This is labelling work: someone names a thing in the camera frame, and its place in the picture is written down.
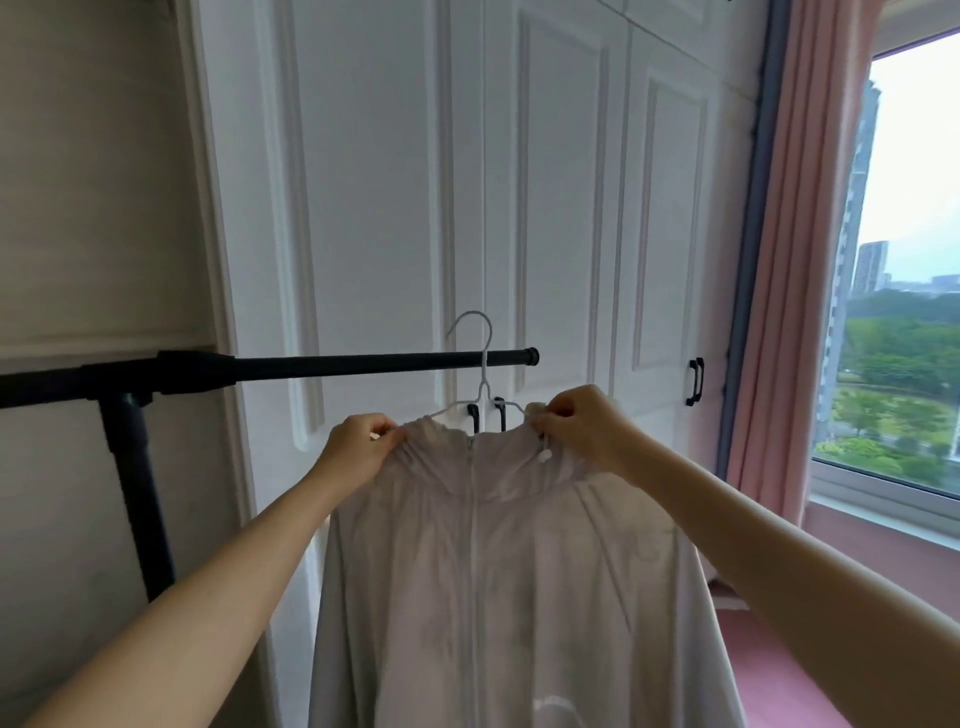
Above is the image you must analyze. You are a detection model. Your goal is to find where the person's left hand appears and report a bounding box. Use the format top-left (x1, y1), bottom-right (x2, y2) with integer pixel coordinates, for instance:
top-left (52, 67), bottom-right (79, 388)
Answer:
top-left (315, 413), bottom-right (411, 501)

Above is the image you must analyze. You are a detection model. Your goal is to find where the person's right hand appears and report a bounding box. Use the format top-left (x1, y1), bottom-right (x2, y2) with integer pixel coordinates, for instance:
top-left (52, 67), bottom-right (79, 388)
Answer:
top-left (527, 384), bottom-right (648, 480)

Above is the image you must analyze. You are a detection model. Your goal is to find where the light grey zip jacket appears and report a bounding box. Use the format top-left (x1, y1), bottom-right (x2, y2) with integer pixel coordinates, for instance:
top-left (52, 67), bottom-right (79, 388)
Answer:
top-left (307, 408), bottom-right (745, 728)

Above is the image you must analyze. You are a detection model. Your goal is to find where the person's right forearm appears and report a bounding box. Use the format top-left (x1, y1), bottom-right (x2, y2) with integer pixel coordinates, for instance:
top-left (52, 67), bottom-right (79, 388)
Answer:
top-left (616, 438), bottom-right (960, 728)

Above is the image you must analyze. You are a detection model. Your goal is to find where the person's left forearm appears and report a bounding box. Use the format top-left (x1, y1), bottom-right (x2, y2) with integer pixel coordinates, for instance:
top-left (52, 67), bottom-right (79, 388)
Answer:
top-left (21, 459), bottom-right (355, 728)

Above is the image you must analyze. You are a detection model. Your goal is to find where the white panelled wardrobe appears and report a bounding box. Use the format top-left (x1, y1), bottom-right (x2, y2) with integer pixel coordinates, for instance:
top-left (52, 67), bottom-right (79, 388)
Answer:
top-left (174, 0), bottom-right (775, 728)

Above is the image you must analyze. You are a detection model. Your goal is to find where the black metal clothes rack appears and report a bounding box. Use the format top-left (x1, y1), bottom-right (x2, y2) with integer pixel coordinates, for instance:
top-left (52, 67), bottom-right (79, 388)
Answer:
top-left (0, 346), bottom-right (541, 603)

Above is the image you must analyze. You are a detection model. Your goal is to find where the dark grey curtain lining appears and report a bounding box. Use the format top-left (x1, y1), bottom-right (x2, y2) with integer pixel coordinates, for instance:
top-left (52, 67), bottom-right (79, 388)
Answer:
top-left (714, 0), bottom-right (795, 481)

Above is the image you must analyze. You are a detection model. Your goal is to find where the pink curtain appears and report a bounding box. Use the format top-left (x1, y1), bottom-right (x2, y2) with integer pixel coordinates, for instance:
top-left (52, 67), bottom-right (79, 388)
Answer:
top-left (723, 0), bottom-right (891, 528)

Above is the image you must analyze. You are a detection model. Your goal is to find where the white framed window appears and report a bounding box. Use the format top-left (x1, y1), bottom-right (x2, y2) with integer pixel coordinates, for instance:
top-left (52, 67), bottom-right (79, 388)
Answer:
top-left (806, 7), bottom-right (960, 526)

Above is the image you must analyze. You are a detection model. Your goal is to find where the white wire clothes hanger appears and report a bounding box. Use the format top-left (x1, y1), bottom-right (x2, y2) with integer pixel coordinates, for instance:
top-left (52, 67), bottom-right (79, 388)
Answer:
top-left (408, 310), bottom-right (538, 438)

